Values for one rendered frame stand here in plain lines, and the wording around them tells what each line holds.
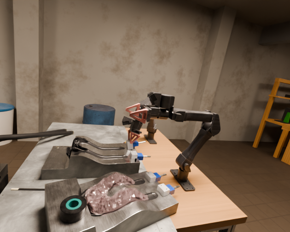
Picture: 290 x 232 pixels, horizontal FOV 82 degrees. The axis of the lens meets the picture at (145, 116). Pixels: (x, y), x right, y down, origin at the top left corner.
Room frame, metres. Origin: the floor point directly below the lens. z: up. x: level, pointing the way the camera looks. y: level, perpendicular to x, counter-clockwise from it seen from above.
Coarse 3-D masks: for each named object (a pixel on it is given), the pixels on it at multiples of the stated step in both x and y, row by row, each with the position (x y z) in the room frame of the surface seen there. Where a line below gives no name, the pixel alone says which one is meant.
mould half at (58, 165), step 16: (80, 144) 0.88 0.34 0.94; (96, 144) 0.98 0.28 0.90; (112, 144) 1.05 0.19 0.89; (48, 160) 0.78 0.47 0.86; (64, 160) 0.81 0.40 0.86; (80, 160) 0.76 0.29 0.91; (96, 160) 0.79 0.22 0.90; (112, 160) 0.85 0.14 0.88; (128, 160) 0.86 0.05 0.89; (48, 176) 0.71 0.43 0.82; (64, 176) 0.73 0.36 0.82; (80, 176) 0.76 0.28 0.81; (96, 176) 0.78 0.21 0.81
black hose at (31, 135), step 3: (0, 135) 0.82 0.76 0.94; (3, 135) 0.83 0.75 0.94; (6, 135) 0.84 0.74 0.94; (9, 135) 0.84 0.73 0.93; (12, 135) 0.85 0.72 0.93; (15, 135) 0.86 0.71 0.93; (18, 135) 0.88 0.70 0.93; (21, 135) 0.89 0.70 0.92; (24, 135) 0.90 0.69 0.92; (27, 135) 0.91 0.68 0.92; (30, 135) 0.93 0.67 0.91; (33, 135) 0.95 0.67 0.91; (0, 138) 0.81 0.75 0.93; (3, 138) 0.82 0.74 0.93; (6, 138) 0.83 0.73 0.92; (9, 138) 0.84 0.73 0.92; (12, 138) 0.85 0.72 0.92; (15, 138) 0.86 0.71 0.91; (18, 138) 0.87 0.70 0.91; (21, 138) 0.89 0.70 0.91; (24, 138) 0.90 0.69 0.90; (27, 138) 0.92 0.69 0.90
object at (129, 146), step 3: (126, 141) 1.02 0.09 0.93; (129, 141) 1.01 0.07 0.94; (135, 141) 1.04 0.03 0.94; (144, 141) 1.06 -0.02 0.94; (126, 144) 1.03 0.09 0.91; (129, 144) 1.00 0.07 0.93; (132, 144) 1.01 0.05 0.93; (135, 144) 1.02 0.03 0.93; (138, 144) 1.02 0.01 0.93; (129, 147) 1.00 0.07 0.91; (132, 147) 1.00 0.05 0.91
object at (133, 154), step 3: (132, 153) 0.90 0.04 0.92; (135, 153) 0.91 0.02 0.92; (138, 153) 0.94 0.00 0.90; (141, 153) 0.95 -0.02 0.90; (132, 156) 0.89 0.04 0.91; (135, 156) 0.90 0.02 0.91; (138, 156) 0.91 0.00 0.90; (141, 156) 0.91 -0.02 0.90; (144, 156) 0.94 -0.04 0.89; (147, 156) 0.94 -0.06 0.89; (150, 156) 0.95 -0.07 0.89; (141, 159) 0.91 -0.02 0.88
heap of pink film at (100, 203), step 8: (112, 176) 0.65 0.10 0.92; (120, 176) 0.67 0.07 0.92; (96, 184) 0.63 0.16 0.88; (104, 184) 0.62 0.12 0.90; (112, 184) 0.62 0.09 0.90; (120, 184) 0.63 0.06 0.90; (88, 192) 0.56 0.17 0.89; (96, 192) 0.56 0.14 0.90; (104, 192) 0.57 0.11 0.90; (120, 192) 0.57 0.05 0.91; (128, 192) 0.57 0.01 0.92; (136, 192) 0.59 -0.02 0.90; (88, 200) 0.52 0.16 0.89; (96, 200) 0.52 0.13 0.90; (104, 200) 0.53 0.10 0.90; (112, 200) 0.54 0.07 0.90; (120, 200) 0.53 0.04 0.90; (128, 200) 0.54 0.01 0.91; (136, 200) 0.56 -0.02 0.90; (144, 200) 0.59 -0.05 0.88; (96, 208) 0.50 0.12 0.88; (104, 208) 0.50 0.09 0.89; (112, 208) 0.51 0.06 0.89
